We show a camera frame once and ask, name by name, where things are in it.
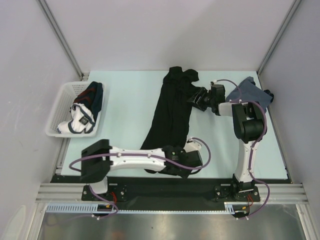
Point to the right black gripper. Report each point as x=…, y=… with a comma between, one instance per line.
x=194, y=99

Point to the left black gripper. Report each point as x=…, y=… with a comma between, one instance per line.
x=183, y=173

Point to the black tank top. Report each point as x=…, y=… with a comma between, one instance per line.
x=170, y=123

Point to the blue printed tank top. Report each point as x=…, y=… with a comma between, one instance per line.
x=248, y=91

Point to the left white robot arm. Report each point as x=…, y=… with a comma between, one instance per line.
x=100, y=158

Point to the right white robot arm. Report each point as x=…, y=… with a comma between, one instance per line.
x=249, y=126

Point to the dark navy red garment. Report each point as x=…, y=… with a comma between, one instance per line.
x=92, y=98

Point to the white plastic laundry basket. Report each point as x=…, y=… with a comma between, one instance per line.
x=60, y=111

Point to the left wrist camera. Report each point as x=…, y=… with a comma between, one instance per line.
x=192, y=145

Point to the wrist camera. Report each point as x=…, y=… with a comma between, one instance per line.
x=192, y=145
x=214, y=82

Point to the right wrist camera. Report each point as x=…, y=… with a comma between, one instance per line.
x=214, y=82

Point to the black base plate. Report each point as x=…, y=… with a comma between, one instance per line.
x=173, y=194

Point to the slotted cable duct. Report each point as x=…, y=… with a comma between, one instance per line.
x=95, y=208

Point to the right aluminium frame post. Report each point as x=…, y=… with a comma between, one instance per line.
x=279, y=34

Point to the aluminium frame post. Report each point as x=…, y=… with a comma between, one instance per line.
x=54, y=25
x=279, y=34

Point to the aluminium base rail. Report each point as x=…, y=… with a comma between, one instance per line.
x=75, y=193

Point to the left aluminium frame post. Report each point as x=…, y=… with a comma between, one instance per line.
x=54, y=25

